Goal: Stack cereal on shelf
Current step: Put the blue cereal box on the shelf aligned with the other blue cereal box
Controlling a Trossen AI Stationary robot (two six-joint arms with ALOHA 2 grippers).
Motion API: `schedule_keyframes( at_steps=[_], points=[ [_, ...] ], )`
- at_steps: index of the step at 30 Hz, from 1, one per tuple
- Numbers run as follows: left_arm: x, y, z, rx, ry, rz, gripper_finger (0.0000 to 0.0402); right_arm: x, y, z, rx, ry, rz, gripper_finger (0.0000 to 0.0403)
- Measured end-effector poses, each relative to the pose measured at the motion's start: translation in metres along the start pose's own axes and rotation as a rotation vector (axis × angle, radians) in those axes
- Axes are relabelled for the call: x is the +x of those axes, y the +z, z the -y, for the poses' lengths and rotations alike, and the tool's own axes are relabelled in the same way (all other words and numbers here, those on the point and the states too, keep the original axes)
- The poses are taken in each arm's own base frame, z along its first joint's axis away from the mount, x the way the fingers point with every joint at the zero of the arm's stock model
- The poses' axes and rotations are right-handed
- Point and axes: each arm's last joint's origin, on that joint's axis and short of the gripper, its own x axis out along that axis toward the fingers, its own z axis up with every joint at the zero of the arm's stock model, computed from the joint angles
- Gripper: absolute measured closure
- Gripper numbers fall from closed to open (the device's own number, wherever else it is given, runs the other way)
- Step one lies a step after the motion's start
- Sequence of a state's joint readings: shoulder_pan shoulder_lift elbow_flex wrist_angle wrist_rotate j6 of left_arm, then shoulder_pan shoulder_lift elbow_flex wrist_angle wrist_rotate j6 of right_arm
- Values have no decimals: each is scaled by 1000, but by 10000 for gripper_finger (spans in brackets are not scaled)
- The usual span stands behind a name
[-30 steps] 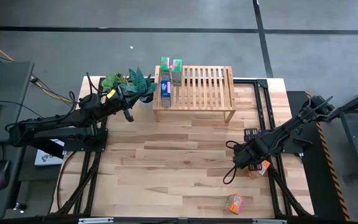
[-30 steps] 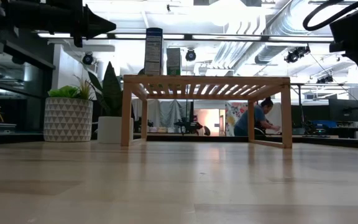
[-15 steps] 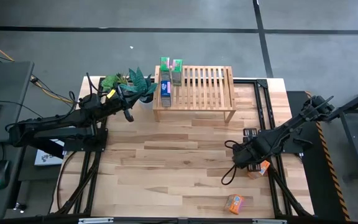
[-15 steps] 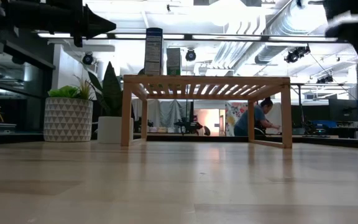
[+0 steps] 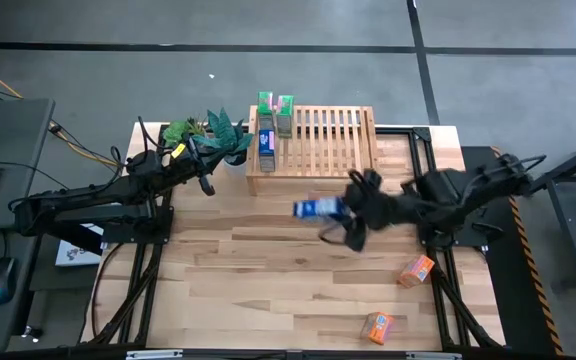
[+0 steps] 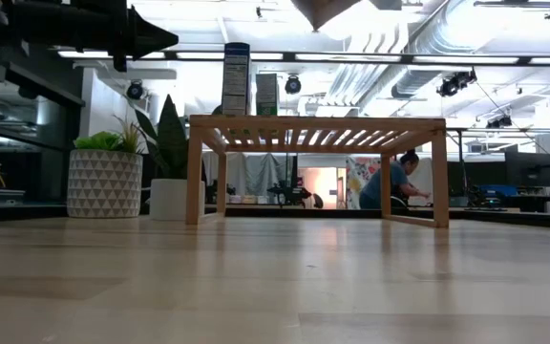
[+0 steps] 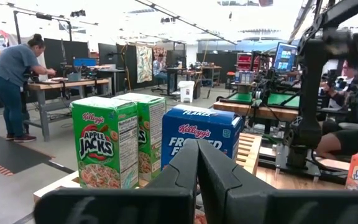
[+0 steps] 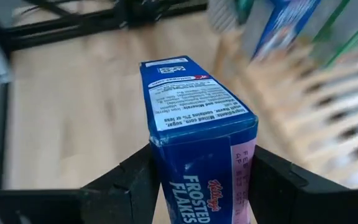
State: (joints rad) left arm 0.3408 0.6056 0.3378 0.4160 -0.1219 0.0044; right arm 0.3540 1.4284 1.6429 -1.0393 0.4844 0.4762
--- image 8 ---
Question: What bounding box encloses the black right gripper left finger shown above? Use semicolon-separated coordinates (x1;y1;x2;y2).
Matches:
0;142;161;224

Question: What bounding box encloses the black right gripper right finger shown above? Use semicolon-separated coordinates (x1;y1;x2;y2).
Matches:
248;144;358;224

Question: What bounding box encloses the wooden slatted shelf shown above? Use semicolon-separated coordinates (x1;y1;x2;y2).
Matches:
211;29;358;189

